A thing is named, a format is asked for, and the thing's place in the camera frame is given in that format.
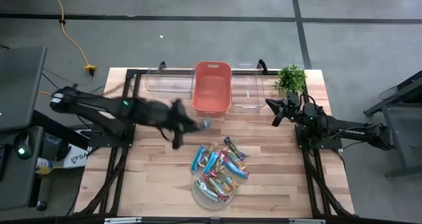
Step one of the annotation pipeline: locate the white cardboard box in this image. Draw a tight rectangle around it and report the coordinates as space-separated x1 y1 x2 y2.
61 144 90 169

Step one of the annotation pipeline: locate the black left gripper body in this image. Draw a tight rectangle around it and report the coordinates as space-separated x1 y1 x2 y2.
158 101 181 136

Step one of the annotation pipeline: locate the red and blue granola bar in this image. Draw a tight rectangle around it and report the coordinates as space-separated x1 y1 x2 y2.
220 148 247 171

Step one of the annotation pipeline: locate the yellow power cable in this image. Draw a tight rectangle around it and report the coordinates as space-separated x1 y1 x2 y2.
48 0 97 76

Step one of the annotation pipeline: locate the yellow bottle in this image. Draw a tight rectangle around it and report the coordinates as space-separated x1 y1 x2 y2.
34 157 54 176

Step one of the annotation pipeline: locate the black aluminium table frame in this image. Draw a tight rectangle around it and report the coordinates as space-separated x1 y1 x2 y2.
74 67 355 224

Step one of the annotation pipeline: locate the round woven rope mat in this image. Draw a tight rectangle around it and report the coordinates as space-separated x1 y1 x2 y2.
190 166 238 210

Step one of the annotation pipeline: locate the teal and brown granola bar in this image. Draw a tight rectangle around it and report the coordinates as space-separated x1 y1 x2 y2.
223 136 249 161

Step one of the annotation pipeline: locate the orange plastic bin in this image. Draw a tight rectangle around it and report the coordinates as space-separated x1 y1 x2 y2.
191 61 233 117

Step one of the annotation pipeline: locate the dark grey side table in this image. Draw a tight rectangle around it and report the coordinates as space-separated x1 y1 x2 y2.
0 125 45 211

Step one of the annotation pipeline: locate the tan wrapper granola bar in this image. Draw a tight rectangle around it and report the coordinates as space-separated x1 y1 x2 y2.
206 140 220 156

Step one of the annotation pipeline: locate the red wrapper granola bar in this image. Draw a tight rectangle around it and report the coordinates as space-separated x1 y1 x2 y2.
203 174 231 202

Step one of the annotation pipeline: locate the orange and green granola bar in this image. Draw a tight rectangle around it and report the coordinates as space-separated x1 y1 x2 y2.
217 171 241 190

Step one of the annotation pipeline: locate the narrow clear plastic bin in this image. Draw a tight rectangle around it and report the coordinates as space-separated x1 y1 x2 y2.
229 62 267 115

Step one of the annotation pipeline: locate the dark metal cart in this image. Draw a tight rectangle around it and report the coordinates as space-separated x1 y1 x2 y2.
363 69 422 179

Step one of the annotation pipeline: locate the white frame bracket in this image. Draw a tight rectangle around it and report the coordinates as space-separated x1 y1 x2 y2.
104 217 143 224
288 218 326 224

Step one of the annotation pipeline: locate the white and teal granola bar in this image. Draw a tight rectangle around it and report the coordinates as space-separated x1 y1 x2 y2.
193 178 220 203

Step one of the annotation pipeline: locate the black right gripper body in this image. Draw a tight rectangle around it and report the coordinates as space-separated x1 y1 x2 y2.
282 92 306 119

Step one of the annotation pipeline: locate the grey desk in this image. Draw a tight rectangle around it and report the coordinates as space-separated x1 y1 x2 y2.
0 45 47 132

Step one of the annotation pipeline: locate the wide clear plastic bin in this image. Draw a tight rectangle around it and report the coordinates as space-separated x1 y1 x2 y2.
144 65 195 99

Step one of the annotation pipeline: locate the black device with green light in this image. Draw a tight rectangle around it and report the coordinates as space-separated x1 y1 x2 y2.
13 133 34 161

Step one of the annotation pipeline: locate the green potted plant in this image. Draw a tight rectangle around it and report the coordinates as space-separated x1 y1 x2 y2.
273 63 307 98

